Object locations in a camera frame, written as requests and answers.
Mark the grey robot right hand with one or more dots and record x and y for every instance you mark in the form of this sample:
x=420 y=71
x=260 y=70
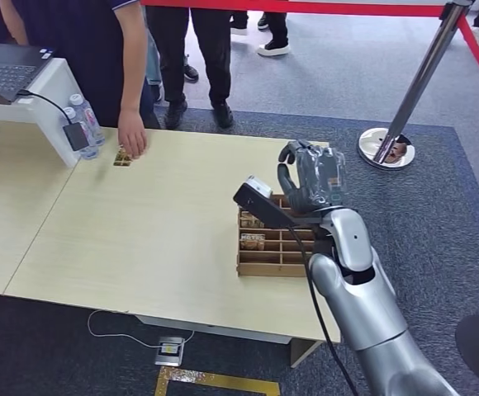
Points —
x=319 y=177

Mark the person's left hand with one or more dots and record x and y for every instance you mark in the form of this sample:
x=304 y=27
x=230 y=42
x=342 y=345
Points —
x=133 y=134

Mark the gold patterned card stack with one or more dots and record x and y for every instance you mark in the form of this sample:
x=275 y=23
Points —
x=120 y=159

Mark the wooden card holder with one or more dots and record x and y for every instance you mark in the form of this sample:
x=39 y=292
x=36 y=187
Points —
x=264 y=268

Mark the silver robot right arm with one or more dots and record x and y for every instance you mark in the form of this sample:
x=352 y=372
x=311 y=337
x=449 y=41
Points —
x=367 y=311

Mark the person's left forearm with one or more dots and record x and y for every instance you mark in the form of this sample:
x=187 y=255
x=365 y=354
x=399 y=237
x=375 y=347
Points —
x=131 y=65

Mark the person's right forearm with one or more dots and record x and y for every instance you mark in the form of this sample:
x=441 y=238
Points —
x=11 y=22

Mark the gold hotel card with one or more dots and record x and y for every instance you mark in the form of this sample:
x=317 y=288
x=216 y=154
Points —
x=249 y=221
x=252 y=241

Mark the person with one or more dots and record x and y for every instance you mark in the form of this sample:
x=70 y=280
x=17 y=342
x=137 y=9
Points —
x=79 y=54

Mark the black power adapter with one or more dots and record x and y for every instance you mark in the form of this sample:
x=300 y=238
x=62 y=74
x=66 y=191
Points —
x=76 y=136

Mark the white desk riser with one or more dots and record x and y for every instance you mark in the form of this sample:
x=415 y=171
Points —
x=54 y=92

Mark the black laptop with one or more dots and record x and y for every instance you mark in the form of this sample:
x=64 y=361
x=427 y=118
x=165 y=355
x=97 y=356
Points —
x=4 y=72

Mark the metal floor socket box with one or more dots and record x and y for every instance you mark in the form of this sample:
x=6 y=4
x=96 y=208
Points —
x=169 y=351

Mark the black camera bracket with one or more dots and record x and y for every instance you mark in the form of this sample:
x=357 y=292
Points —
x=264 y=210

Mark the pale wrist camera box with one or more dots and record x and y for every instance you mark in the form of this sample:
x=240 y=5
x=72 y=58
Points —
x=259 y=187

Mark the chrome stanchion post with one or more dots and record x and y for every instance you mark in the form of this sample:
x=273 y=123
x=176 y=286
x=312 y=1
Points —
x=419 y=82

